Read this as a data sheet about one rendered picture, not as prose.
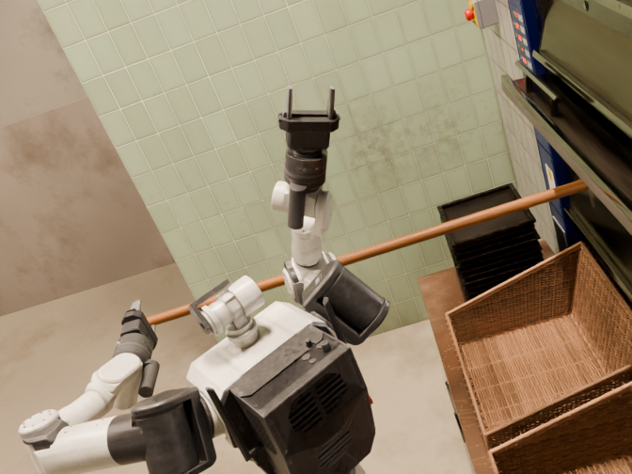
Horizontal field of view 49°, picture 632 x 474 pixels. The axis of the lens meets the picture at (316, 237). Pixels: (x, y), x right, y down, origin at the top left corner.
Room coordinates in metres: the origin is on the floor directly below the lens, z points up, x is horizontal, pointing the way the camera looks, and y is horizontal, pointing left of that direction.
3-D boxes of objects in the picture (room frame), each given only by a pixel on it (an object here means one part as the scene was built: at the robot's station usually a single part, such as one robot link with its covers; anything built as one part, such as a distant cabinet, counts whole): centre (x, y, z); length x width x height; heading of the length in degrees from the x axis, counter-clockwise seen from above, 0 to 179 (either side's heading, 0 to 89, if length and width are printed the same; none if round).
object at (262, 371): (1.07, 0.17, 1.27); 0.34 x 0.30 x 0.36; 117
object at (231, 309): (1.13, 0.19, 1.47); 0.10 x 0.07 x 0.09; 117
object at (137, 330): (1.48, 0.51, 1.28); 0.12 x 0.10 x 0.13; 172
